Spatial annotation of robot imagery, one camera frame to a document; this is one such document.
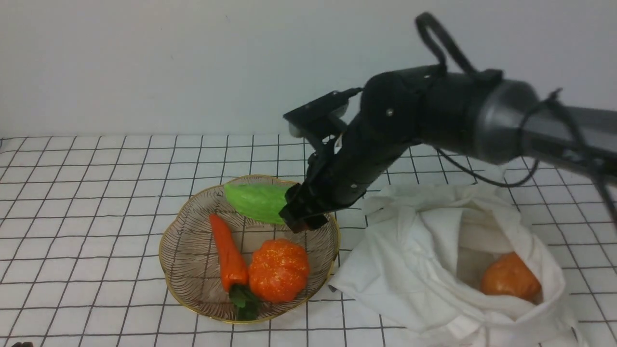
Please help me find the glass bowl with gold rim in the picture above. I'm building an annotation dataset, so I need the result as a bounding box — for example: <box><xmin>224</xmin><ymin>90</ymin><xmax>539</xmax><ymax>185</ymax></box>
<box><xmin>159</xmin><ymin>175</ymin><xmax>341</xmax><ymax>324</ymax></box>

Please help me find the white cloth bag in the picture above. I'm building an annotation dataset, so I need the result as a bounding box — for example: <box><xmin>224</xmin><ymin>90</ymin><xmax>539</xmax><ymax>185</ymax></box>
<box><xmin>330</xmin><ymin>184</ymin><xmax>589</xmax><ymax>347</ymax></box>

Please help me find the orange carrot with green top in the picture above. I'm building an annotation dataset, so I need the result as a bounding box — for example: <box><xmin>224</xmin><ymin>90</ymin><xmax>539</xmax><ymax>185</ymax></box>
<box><xmin>209</xmin><ymin>214</ymin><xmax>260</xmax><ymax>321</ymax></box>

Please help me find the black object at bottom edge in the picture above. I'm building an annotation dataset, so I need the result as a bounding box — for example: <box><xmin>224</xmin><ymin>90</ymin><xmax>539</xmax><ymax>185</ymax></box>
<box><xmin>12</xmin><ymin>341</ymin><xmax>34</xmax><ymax>347</ymax></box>

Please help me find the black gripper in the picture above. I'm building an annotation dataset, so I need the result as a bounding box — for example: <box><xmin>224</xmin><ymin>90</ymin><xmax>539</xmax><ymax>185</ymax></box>
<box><xmin>279</xmin><ymin>112</ymin><xmax>410</xmax><ymax>233</ymax></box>

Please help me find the orange glittery pumpkin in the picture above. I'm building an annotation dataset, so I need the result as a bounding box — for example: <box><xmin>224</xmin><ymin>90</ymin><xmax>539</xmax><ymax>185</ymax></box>
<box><xmin>249</xmin><ymin>239</ymin><xmax>310</xmax><ymax>303</ymax></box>

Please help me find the orange round vegetable in bag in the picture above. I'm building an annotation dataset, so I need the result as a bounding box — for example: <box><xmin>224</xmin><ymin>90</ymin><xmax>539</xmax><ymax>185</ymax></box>
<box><xmin>480</xmin><ymin>253</ymin><xmax>542</xmax><ymax>301</ymax></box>

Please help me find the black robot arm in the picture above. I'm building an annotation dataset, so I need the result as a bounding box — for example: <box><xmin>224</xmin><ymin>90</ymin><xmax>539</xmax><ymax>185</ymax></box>
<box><xmin>279</xmin><ymin>66</ymin><xmax>616</xmax><ymax>232</ymax></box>

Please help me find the green leafy vegetable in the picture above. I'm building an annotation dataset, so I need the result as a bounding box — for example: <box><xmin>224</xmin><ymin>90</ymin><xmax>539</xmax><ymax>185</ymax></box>
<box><xmin>223</xmin><ymin>184</ymin><xmax>288</xmax><ymax>225</ymax></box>

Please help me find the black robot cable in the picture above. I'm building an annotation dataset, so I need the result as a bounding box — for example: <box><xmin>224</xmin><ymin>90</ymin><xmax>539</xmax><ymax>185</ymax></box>
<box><xmin>416</xmin><ymin>12</ymin><xmax>617</xmax><ymax>232</ymax></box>

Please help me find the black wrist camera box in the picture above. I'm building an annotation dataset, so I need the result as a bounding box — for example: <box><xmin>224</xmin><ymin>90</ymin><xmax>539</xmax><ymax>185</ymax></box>
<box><xmin>283</xmin><ymin>88</ymin><xmax>363</xmax><ymax>152</ymax></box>

